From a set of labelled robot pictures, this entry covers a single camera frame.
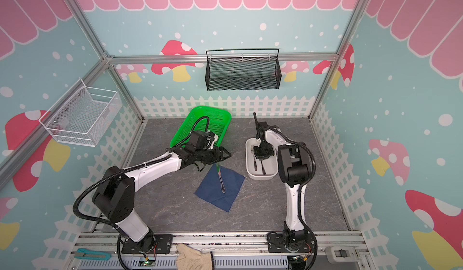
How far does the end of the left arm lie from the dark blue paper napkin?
0.55 ft

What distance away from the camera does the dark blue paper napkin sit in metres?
0.87

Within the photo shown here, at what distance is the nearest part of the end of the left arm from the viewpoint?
25.9 inches
